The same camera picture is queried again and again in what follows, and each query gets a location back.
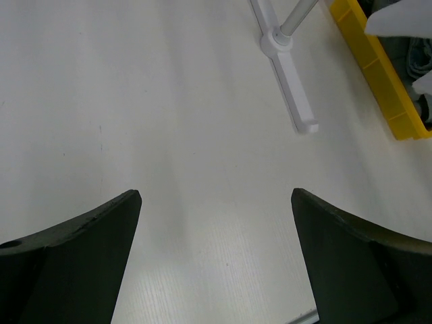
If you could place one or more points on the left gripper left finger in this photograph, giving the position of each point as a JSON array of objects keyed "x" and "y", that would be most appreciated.
[{"x": 71, "y": 272}]

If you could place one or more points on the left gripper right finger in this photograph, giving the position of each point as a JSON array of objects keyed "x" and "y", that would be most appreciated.
[{"x": 361, "y": 272}]

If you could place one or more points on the white skirt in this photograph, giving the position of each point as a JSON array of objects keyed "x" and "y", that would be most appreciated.
[{"x": 407, "y": 19}]

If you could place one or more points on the yellow plastic bin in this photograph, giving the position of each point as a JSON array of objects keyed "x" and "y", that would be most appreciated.
[{"x": 392, "y": 98}]

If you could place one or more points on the grey folded garment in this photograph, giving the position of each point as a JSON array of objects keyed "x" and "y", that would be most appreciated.
[{"x": 411, "y": 59}]

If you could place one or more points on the white clothes rack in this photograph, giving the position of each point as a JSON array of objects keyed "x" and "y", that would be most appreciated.
[{"x": 276, "y": 43}]

